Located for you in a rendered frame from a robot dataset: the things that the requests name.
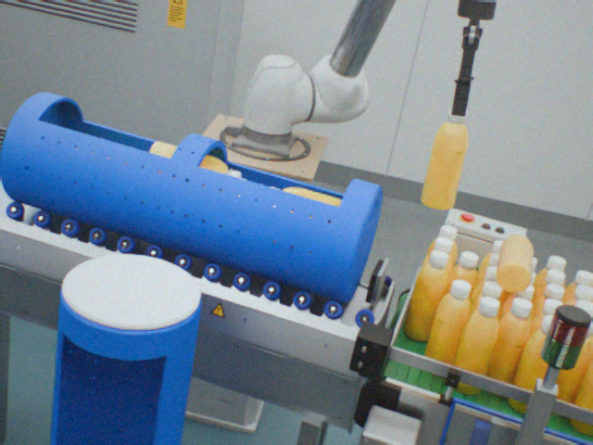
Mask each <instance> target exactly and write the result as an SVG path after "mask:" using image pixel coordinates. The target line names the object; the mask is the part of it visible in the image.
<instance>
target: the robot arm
mask: <svg viewBox="0 0 593 445"><path fill-rule="evenodd" d="M396 1H397V0H357V3H356V5H355V7H354V9H353V11H352V13H351V15H350V18H349V20H348V22H347V23H346V25H345V27H344V29H343V31H342V33H341V36H340V38H339V40H338V42H337V45H336V47H335V49H334V52H333V53H332V54H331V55H329V56H326V57H324V58H323V59H322V60H321V61H320V62H319V63H318V64H317V65H316V66H315V67H314V69H313V70H312V71H311V72H302V70H301V68H300V65H299V64H298V63H297V62H296V61H295V60H294V59H292V58H290V57H288V56H284V55H268V56H266V57H264V58H263V59H261V60H260V61H259V62H258V64H257V65H256V67H255V69H254V70H253V72H252V75H251V77H250V80H249V83H248V87H247V91H246V101H245V110H244V123H243V124H241V125H234V124H227V125H226V126H227V127H226V128H225V132H226V133H228V134H231V135H234V136H236V138H235V139H234V140H233V141H232V146H233V147H235V148H243V149H247V150H252V151H256V152H260V153H266V154H270V155H274V156H277V157H280V158H284V159H285V158H289V156H290V150H291V148H292V146H293V144H294V142H296V141H297V136H296V135H295V134H292V128H293V125H296V124H299V123H301V122H311V123H338V122H345V121H351V120H355V119H356V118H358V117H359V116H361V115H362V114H363V113H364V112H365V111H366V109H367V108H368V106H369V103H370V99H371V91H370V86H369V85H368V83H367V81H366V80H365V74H364V71H363V68H362V67H363V65H364V63H365V61H366V59H367V58H368V56H369V54H370V53H371V51H372V48H373V46H374V44H375V42H376V40H377V37H378V35H379V33H380V31H381V29H382V28H383V26H384V24H385V23H386V21H387V19H388V17H389V15H390V13H391V11H392V8H393V6H394V4H395V3H396ZM496 5H497V2H494V0H460V1H459V6H458V12H457V14H458V16H460V17H463V18H469V24H468V27H463V33H462V35H463V40H462V46H461V47H462V50H463V56H462V62H461V67H460V70H459V74H458V78H457V81H456V79H455V80H454V83H455V84H456V87H455V93H454V98H453V104H452V110H451V116H458V117H465V112H467V107H468V102H469V96H470V91H471V85H472V80H473V79H474V77H473V76H472V72H473V62H474V56H475V52H476V50H477V49H478V45H479V40H480V38H481V36H482V32H483V29H479V21H480V19H484V20H492V19H493V18H494V16H495V11H496Z"/></svg>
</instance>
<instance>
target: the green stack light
mask: <svg viewBox="0 0 593 445"><path fill-rule="evenodd" d="M583 345H584V344H583ZM583 345H582V346H578V347H571V346H566V345H563V344H561V343H559V342H557V341H556V340H554V339H553V338H552V337H551V336H550V335H549V334H548V330H547V334H546V336H545V339H544V342H543V345H542V347H541V350H540V352H539V355H540V357H541V359H542V360H543V361H544V362H546V364H548V365H550V366H552V367H554V368H557V369H560V370H571V369H574V368H575V366H576V364H577V361H578V358H579V355H580V352H581V349H582V348H583Z"/></svg>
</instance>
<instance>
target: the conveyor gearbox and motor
mask: <svg viewBox="0 0 593 445"><path fill-rule="evenodd" d="M422 427H423V422H422V421H420V420H416V419H413V418H410V417H408V416H407V415H405V414H402V413H397V412H394V411H391V410H388V409H385V408H382V407H379V406H376V405H373V406H372V408H371V410H370V412H369V415H368V417H367V420H366V424H365V426H364V428H363V430H362V433H361V437H360V443H359V445H417V444H418V440H419V436H420V434H421V430H422Z"/></svg>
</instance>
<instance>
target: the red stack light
mask: <svg viewBox="0 0 593 445"><path fill-rule="evenodd" d="M590 325H591V324H590ZM589 328H590V326H587V327H578V326H575V325H570V324H567V323H565V322H564V321H562V320H561V319H560V318H559V317H558V316H557V314H556V312H554V315H553V317H552V320H551V323H549V328H548V334H549V335H550V336H551V337H552V338H553V339H554V340H556V341H557V342H559V343H561V344H563V345H566V346H571V347H578V346H582V345H583V344H584V343H585V340H586V337H587V333H588V330H589Z"/></svg>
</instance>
